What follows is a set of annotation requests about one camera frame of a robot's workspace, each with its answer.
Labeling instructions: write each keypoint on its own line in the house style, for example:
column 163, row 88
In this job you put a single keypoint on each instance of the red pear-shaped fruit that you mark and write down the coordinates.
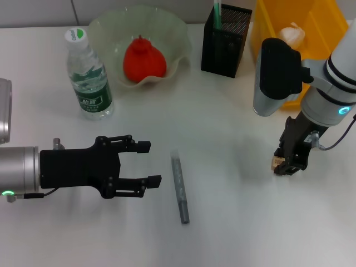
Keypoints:
column 144, row 61

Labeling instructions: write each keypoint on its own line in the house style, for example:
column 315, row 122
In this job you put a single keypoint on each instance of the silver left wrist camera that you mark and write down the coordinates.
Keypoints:
column 5, row 111

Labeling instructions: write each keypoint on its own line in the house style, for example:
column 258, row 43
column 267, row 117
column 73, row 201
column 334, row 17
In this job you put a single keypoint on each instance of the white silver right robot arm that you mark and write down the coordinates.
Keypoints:
column 333, row 78

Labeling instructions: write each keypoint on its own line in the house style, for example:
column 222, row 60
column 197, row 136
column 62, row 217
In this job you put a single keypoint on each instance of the pale green glass fruit plate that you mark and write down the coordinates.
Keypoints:
column 105, row 33

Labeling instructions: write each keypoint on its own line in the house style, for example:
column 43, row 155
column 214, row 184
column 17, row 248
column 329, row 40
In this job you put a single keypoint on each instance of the beige eraser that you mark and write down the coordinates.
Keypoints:
column 277, row 162

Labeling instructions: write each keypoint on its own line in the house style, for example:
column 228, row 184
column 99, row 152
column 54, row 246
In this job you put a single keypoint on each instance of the black mesh pen holder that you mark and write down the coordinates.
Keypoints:
column 222, row 53

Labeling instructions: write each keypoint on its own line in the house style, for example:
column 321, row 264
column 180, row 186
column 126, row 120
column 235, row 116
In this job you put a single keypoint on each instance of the grey metal bar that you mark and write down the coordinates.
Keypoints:
column 180, row 189

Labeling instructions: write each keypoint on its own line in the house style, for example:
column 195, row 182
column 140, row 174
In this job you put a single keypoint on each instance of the clear water bottle green label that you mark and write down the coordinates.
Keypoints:
column 89, row 83

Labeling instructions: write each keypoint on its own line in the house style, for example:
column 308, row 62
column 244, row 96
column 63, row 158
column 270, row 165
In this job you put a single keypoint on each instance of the mint green pen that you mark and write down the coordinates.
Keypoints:
column 217, row 16

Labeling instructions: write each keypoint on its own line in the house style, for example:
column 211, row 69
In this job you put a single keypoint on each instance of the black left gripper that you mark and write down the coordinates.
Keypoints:
column 80, row 169

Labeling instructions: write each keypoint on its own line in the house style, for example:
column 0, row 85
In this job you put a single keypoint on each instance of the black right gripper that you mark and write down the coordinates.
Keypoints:
column 300, row 133

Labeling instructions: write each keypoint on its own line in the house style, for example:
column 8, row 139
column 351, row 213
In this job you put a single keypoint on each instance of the yellow plastic bin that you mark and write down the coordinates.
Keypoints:
column 320, row 27

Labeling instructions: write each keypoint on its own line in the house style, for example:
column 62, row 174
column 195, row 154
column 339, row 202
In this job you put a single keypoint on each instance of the white paper ball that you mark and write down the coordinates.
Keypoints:
column 292, row 33

